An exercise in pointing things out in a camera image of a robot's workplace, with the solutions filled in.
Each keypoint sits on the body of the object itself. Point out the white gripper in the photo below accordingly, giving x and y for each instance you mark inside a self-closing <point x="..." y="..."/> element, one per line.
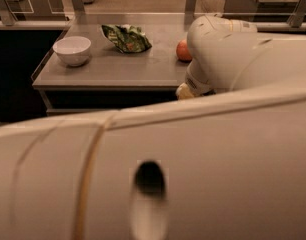
<point x="195" y="82"/>

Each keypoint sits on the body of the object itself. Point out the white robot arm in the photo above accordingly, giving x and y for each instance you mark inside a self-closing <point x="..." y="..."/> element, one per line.
<point x="229" y="163"/>

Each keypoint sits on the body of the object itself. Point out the grey drawer cabinet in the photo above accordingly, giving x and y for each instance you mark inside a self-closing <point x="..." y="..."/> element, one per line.
<point x="111" y="79"/>

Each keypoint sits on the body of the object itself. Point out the grey top drawer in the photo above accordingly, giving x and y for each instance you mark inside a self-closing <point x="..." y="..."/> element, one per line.
<point x="57" y="112"/>

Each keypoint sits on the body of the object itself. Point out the red apple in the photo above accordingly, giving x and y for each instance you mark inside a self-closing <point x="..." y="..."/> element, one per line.
<point x="182" y="51"/>

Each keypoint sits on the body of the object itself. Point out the green chip bag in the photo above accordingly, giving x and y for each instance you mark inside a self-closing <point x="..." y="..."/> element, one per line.
<point x="127" y="38"/>

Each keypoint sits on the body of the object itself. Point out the white ceramic bowl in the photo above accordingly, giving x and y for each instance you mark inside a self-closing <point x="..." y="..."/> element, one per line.
<point x="73" y="50"/>

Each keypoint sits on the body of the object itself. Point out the background grey cabinet left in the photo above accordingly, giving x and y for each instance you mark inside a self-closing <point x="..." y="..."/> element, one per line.
<point x="33" y="10"/>

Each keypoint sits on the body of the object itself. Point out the grey railing bar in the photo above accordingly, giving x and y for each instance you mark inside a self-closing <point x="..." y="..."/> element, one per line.
<point x="65" y="25"/>

